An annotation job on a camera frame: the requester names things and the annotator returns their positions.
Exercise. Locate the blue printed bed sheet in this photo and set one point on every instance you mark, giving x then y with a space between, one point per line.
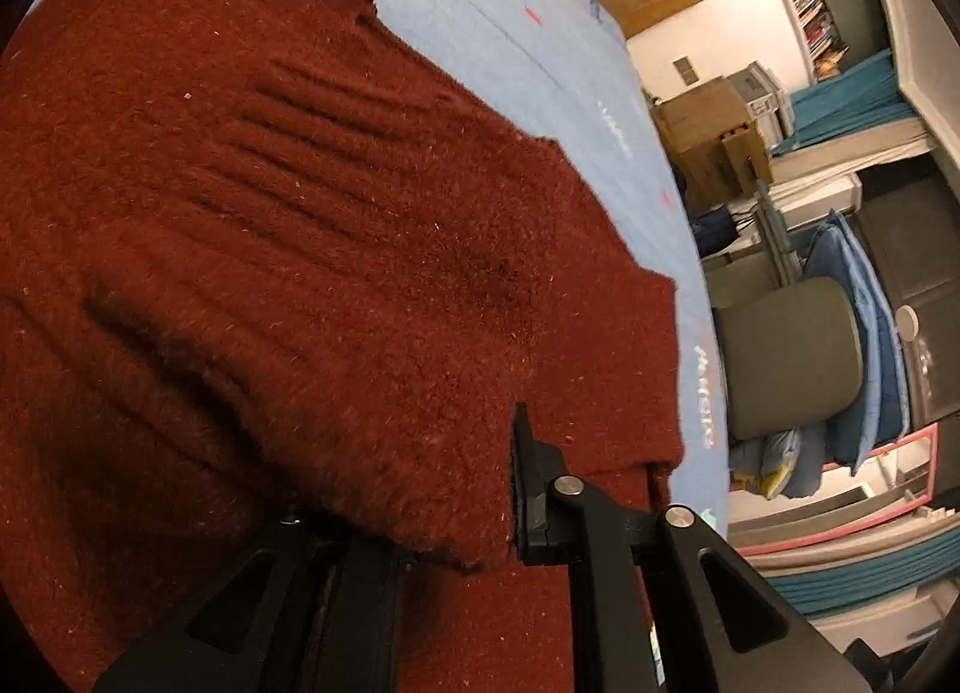
525 63

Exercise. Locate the dark red knit sweater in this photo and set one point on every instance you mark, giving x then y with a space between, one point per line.
300 250

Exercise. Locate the stack of blue quilts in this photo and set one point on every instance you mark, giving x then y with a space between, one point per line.
862 333

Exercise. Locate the teal curtain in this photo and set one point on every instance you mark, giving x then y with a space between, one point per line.
855 104

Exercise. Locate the grey chair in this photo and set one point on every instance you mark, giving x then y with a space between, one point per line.
787 355

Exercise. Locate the pink framed mirror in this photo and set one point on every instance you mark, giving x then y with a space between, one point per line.
911 483

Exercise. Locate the teal cloth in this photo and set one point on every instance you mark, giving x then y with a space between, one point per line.
862 573

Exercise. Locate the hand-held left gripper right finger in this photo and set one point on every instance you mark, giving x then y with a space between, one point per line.
525 490

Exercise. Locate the white round lamp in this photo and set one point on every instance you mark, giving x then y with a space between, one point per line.
908 322

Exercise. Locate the dark blue bag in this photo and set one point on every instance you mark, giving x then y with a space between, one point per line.
711 232

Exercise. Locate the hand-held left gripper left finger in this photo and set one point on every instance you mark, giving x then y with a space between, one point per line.
352 588

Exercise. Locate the wall switch plate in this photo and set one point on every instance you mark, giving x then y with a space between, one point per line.
685 70

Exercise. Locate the white printer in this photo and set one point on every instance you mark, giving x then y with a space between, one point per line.
761 97

